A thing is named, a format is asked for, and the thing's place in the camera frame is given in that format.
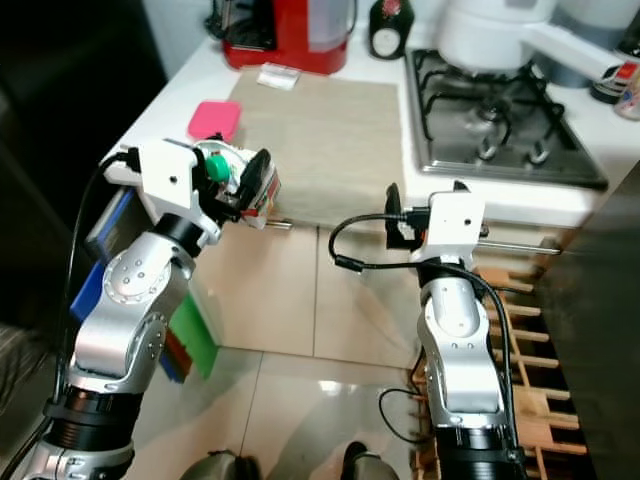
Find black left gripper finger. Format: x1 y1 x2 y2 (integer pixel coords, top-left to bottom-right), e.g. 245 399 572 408
237 146 278 205

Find white carton green cap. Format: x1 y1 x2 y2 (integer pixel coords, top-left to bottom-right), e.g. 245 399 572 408
203 150 284 221

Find steel gas stove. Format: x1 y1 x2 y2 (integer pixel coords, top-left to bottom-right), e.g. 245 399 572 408
405 47 611 191

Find pink sponge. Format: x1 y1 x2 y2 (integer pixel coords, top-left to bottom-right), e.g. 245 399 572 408
187 100 243 143

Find beige counter mat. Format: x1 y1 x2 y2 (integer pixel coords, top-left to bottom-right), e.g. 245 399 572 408
228 68 407 229

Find cream kitchen cabinet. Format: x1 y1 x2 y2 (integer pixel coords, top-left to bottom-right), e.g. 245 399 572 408
105 22 640 376

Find small white packet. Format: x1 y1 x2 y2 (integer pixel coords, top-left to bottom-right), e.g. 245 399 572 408
257 63 301 93

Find blue board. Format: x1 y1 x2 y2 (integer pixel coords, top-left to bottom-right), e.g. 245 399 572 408
72 190 137 321

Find green board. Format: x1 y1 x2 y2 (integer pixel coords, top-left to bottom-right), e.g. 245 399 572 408
165 295 221 381

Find red coffee machine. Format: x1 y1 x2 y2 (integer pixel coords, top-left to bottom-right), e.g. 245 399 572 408
205 0 358 76

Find wooden slatted rack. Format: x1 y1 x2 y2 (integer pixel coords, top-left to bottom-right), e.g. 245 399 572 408
408 262 597 480

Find white pot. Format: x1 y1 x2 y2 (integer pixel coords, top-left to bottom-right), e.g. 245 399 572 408
435 0 626 86

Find red board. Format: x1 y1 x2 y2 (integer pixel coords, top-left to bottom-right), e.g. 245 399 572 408
159 330 191 384

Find black bottle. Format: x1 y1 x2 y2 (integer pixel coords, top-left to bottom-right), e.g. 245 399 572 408
368 0 417 61

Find large black appliance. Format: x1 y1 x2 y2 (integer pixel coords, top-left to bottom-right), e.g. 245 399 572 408
0 0 169 331

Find grey right robot foot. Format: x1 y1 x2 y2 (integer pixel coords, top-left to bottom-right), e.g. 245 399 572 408
340 440 403 480

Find grey robot foot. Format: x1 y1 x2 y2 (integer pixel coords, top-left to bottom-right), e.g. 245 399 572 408
180 450 256 480
340 440 403 480

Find striped grey cloth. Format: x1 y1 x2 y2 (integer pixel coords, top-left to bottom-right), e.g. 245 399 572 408
0 325 53 443

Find grey left robot foot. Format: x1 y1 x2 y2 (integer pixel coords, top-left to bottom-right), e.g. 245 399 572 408
180 450 256 480

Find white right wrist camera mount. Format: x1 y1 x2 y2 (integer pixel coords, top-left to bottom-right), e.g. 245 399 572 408
425 190 487 263

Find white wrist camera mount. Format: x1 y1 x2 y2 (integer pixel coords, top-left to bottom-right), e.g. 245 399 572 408
425 190 487 263
136 138 217 223

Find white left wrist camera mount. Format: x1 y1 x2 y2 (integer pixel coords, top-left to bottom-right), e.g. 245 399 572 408
136 138 217 223

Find long metal drawer handle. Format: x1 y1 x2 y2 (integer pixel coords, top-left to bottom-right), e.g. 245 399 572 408
480 238 563 253

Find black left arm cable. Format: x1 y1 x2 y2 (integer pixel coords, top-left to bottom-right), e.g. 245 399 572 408
48 150 147 480

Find thin black floor cable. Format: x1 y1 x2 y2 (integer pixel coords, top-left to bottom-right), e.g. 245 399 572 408
377 386 427 447

